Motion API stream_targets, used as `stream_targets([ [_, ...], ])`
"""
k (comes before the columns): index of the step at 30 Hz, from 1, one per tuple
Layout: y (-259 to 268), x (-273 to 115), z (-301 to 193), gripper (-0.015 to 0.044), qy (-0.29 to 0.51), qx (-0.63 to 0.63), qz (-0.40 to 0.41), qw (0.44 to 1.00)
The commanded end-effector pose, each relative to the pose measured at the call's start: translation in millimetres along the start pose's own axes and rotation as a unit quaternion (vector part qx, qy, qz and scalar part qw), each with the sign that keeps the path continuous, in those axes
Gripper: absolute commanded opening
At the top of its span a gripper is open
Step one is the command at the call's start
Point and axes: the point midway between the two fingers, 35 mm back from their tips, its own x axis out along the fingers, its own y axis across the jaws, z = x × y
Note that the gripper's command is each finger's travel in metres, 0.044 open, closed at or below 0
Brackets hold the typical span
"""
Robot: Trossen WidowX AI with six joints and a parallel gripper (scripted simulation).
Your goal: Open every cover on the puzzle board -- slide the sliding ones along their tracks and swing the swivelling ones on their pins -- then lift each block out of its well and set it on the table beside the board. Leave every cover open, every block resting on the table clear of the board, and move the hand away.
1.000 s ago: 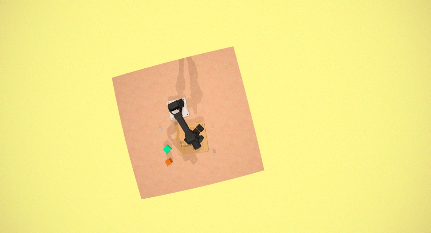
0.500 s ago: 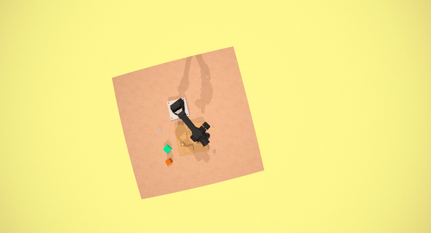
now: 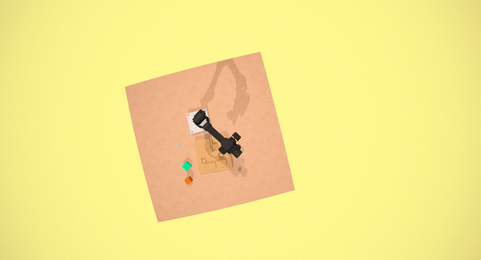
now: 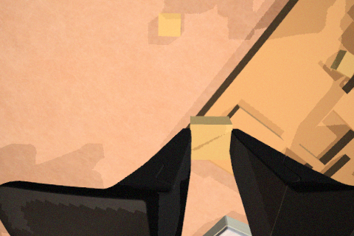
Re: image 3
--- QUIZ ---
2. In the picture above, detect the orange block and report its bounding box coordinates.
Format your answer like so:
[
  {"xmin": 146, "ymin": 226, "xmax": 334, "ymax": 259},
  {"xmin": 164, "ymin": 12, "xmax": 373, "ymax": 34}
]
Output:
[{"xmin": 184, "ymin": 176, "xmax": 193, "ymax": 184}]

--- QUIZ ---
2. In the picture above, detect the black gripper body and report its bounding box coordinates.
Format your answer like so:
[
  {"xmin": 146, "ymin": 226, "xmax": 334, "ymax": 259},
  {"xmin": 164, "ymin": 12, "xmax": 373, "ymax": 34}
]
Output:
[{"xmin": 218, "ymin": 132, "xmax": 241, "ymax": 155}]

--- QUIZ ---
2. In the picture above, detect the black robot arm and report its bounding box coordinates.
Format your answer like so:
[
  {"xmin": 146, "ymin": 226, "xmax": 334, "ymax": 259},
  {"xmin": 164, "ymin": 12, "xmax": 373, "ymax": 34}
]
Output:
[{"xmin": 192, "ymin": 109, "xmax": 242, "ymax": 158}]

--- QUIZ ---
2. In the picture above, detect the mint green block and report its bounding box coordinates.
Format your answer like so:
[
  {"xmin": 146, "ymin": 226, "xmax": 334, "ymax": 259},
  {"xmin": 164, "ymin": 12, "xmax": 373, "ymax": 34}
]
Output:
[{"xmin": 182, "ymin": 161, "xmax": 192, "ymax": 171}]

